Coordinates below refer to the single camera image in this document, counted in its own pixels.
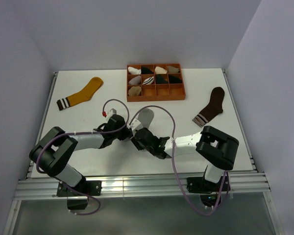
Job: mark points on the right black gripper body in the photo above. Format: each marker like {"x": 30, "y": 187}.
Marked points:
{"x": 139, "y": 147}

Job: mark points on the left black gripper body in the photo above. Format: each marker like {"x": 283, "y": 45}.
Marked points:
{"x": 122, "y": 134}

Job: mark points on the grey sock black stripes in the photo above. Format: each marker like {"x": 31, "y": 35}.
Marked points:
{"x": 145, "y": 117}

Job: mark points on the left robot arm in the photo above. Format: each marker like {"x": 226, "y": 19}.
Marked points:
{"x": 52, "y": 153}

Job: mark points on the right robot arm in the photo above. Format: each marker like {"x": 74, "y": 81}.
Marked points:
{"x": 216, "y": 147}

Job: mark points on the beige rolled sock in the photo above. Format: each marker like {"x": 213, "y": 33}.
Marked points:
{"x": 134, "y": 91}

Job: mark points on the mustard yellow sock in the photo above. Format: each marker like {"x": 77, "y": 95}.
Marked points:
{"x": 83, "y": 95}

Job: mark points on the grey rolled sock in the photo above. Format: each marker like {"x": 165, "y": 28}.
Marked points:
{"x": 135, "y": 80}

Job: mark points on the white black striped rolled sock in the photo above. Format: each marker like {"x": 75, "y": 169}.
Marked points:
{"x": 148, "y": 81}

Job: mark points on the black rolled sock top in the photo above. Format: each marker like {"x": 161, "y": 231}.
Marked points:
{"x": 146, "y": 70}

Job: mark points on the orange compartment tray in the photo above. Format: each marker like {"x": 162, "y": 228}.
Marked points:
{"x": 157, "y": 92}

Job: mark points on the dark green rolled sock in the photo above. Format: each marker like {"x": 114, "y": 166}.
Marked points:
{"x": 160, "y": 80}

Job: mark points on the black rolled sock right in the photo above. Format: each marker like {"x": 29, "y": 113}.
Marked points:
{"x": 174, "y": 79}

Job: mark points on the cream rolled sock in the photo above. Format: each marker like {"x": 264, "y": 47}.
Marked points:
{"x": 160, "y": 70}

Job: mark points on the taupe rolled sock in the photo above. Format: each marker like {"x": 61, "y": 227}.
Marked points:
{"x": 172, "y": 69}

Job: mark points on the dark brown sock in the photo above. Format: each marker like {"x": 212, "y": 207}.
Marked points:
{"x": 212, "y": 109}

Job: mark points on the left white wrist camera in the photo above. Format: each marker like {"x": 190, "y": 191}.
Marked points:
{"x": 108, "y": 114}

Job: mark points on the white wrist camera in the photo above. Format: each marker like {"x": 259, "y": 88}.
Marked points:
{"x": 135, "y": 125}
{"x": 108, "y": 114}

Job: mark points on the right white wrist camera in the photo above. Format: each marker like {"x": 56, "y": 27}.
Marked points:
{"x": 135, "y": 125}

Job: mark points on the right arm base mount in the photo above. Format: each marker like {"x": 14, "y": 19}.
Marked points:
{"x": 208, "y": 191}

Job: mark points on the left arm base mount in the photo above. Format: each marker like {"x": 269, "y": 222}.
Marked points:
{"x": 89, "y": 189}

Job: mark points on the aluminium frame rail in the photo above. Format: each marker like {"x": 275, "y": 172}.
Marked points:
{"x": 139, "y": 186}

